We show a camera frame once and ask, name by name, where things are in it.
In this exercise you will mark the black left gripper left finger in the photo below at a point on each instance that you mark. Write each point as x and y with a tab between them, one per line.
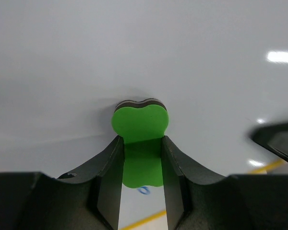
85	198

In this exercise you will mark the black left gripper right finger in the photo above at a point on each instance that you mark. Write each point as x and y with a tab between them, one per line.
199	199

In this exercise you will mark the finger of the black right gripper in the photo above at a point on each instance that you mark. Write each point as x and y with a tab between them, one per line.
273	137

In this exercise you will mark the green whiteboard eraser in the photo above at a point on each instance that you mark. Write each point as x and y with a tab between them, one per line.
141	125

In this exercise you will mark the yellow framed whiteboard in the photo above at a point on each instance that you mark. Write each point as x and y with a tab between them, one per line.
220	67

